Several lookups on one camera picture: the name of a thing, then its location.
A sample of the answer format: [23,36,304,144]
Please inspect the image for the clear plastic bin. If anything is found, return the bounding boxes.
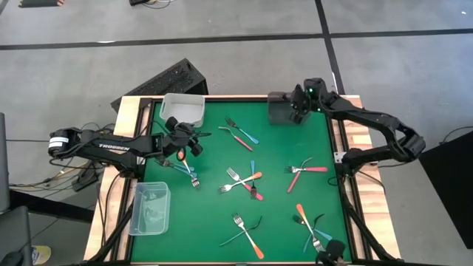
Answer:
[127,180,172,237]

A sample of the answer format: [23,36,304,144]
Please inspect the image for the black device with cables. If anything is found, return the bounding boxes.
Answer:
[128,0,174,10]

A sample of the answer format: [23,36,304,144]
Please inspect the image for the red-handled silver fork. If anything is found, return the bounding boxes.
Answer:
[217,126,254,152]
[287,157,314,194]
[226,167,265,202]
[284,166,329,174]

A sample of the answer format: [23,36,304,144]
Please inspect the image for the black cabinet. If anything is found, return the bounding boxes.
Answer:
[416,130,473,250]

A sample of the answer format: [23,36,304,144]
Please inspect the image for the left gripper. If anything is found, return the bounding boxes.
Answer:
[170,124,197,163]

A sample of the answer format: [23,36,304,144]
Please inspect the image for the black bar with orange end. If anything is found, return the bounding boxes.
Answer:
[17,0,66,9]

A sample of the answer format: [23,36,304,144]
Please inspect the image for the white plastic bin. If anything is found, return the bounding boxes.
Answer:
[158,92,206,129]

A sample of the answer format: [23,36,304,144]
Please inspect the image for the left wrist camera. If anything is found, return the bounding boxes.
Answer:
[189,141,205,157]

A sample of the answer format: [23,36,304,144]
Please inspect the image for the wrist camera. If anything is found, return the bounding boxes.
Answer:
[294,109,312,126]
[189,141,205,157]

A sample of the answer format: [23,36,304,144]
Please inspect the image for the black table frame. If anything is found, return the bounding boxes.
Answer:
[84,94,404,266]

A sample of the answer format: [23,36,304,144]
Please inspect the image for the yellow flat object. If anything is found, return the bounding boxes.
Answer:
[30,245,52,266]

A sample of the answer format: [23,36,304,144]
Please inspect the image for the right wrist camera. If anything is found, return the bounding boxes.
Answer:
[294,109,312,126]

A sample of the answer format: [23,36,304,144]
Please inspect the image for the dark tinted plastic bin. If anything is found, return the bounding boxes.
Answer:
[267,91,312,126]

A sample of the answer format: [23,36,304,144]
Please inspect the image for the teal spoon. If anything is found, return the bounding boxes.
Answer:
[219,215,264,248]
[250,160,257,200]

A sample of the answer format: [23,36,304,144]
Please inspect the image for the black perforated computer case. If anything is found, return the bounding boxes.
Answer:
[109,57,210,114]

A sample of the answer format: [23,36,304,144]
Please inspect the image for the black floor beam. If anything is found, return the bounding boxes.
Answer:
[7,188,95,224]

